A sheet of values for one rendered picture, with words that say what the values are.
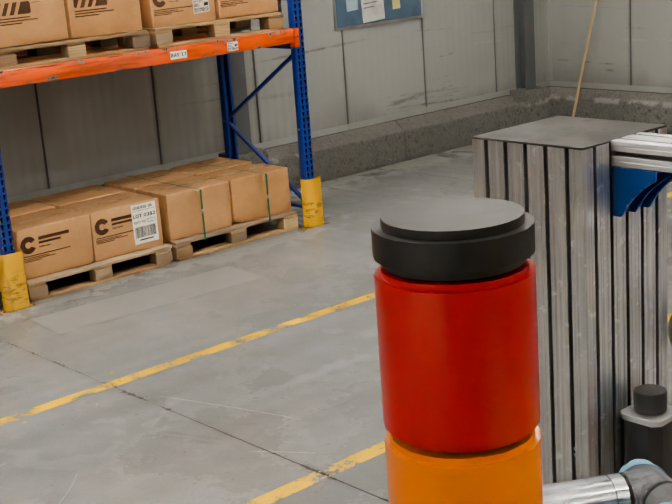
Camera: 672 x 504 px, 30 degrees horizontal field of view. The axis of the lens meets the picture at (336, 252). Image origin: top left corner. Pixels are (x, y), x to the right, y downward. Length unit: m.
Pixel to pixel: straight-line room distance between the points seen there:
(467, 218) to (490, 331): 0.03
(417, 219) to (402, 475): 0.08
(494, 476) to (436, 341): 0.05
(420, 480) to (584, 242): 1.79
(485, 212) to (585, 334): 1.84
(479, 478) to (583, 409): 1.89
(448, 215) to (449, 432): 0.07
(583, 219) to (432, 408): 1.79
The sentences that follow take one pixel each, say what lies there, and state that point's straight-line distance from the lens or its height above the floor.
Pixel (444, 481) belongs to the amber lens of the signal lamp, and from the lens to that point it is 0.39.
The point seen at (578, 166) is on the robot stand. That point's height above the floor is 2.00.
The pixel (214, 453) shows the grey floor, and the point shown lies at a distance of 6.09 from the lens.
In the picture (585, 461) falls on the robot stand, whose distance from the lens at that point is 2.32.
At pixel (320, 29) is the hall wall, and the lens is 12.02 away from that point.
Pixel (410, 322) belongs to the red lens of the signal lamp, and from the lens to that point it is 0.37.
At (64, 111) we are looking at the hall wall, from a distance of 10.44.
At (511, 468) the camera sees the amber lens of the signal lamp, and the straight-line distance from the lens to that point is 0.39.
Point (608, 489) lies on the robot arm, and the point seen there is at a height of 1.51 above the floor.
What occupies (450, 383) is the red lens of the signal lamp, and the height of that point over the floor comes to 2.29.
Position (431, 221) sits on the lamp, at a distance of 0.38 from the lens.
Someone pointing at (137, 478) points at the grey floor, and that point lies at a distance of 5.94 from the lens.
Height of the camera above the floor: 2.43
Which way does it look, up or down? 15 degrees down
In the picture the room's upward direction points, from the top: 4 degrees counter-clockwise
